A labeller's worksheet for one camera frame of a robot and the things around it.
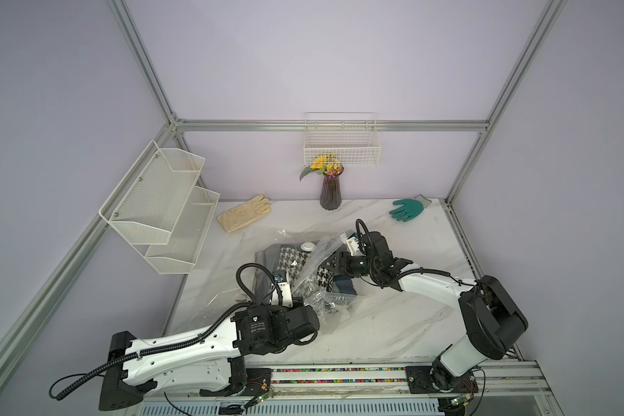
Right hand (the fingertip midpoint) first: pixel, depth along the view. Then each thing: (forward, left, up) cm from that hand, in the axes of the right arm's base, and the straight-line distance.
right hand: (328, 267), depth 84 cm
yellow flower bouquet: (+40, 0, +12) cm, 41 cm away
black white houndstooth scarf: (-1, +9, +2) cm, 9 cm away
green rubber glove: (+38, -41, -13) cm, 57 cm away
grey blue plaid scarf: (-5, -5, -2) cm, 8 cm away
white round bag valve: (+7, +7, +2) cm, 10 cm away
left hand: (-14, +11, +4) cm, 18 cm away
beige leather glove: (+34, +38, -11) cm, 52 cm away
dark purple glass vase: (+38, -2, -2) cm, 38 cm away
